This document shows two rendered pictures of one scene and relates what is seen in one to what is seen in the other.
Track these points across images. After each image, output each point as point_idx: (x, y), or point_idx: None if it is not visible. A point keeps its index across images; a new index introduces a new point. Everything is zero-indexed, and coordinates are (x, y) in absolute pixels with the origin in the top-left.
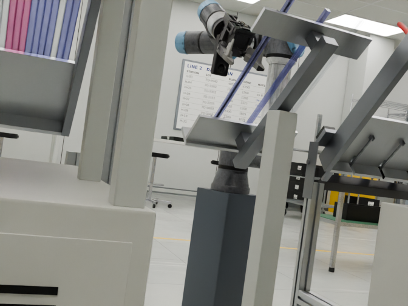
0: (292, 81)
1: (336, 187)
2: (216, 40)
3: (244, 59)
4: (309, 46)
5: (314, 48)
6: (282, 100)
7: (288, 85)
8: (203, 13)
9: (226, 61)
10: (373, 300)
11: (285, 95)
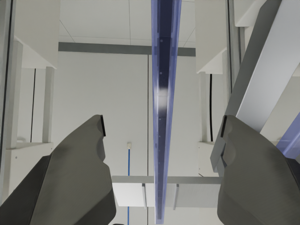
0: (235, 99)
1: None
2: None
3: (222, 183)
4: (222, 164)
5: (217, 156)
6: (248, 47)
7: (241, 88)
8: None
9: (77, 127)
10: None
11: (243, 63)
